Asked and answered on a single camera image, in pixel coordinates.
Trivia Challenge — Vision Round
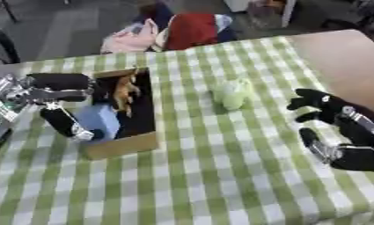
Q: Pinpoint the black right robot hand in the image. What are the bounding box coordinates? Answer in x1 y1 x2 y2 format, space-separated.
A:
285 88 374 173

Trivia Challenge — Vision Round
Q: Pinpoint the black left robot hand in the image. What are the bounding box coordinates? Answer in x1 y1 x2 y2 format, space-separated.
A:
20 72 106 142

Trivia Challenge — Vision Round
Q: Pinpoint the tan cardboard box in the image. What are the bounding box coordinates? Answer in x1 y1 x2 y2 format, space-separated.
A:
80 67 161 161

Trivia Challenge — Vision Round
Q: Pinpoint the light blue block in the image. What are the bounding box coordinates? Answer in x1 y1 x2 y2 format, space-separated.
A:
74 104 122 142

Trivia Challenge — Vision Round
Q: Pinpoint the orange toy animal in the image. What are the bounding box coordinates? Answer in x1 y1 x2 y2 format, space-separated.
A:
111 69 143 119

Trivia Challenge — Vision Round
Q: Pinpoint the black chair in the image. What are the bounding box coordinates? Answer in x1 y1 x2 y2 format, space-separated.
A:
0 25 22 65

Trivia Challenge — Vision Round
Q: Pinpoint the pink bag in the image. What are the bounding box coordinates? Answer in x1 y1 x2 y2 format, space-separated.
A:
99 18 161 54

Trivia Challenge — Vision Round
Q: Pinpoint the pale green soft toy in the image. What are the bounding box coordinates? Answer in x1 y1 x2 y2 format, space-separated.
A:
209 77 256 112

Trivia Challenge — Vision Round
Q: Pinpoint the white furniture frame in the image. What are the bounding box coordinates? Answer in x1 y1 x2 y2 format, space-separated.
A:
222 0 299 30

